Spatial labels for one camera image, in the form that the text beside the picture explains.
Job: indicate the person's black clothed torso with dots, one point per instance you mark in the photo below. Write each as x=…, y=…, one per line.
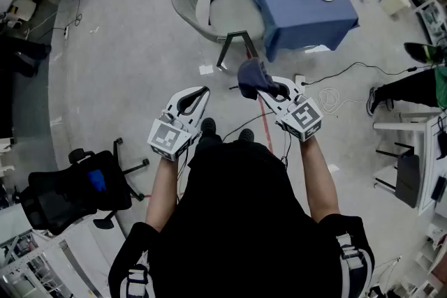
x=241, y=220

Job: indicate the dark blue object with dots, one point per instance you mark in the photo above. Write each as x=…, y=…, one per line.
x=96, y=180

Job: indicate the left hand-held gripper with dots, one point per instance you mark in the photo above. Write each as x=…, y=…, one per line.
x=167, y=137

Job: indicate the person's left shoe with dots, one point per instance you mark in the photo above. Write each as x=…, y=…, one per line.
x=208, y=125

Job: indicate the person's left forearm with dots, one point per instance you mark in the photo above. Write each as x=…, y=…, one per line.
x=164, y=192

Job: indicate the person's right shoe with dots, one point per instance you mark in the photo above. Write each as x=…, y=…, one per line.
x=246, y=135

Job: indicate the white waste bin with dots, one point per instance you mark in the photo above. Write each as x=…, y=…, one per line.
x=394, y=0

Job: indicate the person's shoe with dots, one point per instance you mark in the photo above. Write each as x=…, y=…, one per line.
x=208, y=125
x=246, y=135

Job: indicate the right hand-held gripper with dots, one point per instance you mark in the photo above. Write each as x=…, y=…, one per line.
x=304, y=118

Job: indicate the black office chair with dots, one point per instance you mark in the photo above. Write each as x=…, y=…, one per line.
x=66, y=199

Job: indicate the white shelf rack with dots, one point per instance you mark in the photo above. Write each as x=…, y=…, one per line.
x=52, y=254

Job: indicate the person's right forearm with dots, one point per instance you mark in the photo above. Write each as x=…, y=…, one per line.
x=319, y=181

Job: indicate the grey shell chair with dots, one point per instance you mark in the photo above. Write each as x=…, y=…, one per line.
x=234, y=14

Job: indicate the blue cloth covered table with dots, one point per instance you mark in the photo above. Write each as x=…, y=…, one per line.
x=300, y=17

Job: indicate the dark grey cloth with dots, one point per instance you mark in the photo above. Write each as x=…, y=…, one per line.
x=253, y=76

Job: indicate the white power strip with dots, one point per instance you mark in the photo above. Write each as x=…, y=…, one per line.
x=66, y=33
x=300, y=80

